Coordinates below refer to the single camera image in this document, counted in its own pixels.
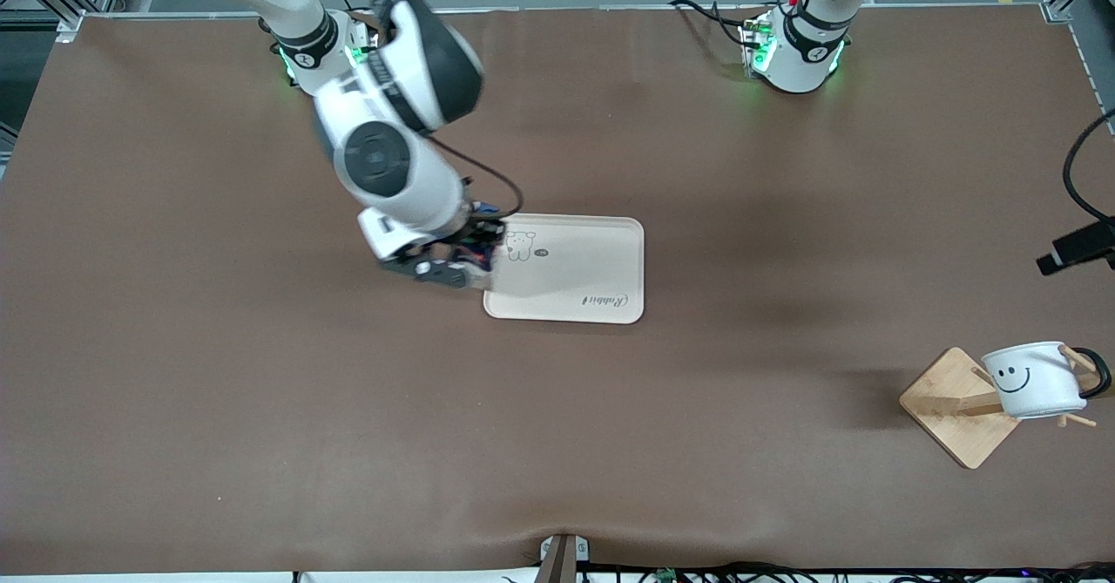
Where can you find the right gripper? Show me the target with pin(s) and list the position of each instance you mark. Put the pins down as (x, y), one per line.
(478, 237)

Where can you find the wooden cup rack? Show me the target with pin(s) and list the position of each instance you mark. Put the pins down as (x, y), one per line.
(949, 409)

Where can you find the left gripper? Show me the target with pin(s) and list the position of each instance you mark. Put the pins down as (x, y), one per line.
(1081, 245)

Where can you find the beige plastic tray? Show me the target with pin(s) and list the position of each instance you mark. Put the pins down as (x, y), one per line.
(584, 278)

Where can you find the brown table mat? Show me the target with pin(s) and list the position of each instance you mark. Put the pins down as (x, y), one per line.
(348, 391)

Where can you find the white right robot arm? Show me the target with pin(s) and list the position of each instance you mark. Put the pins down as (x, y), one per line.
(392, 130)

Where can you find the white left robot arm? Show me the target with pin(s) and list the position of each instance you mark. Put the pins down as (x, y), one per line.
(797, 51)

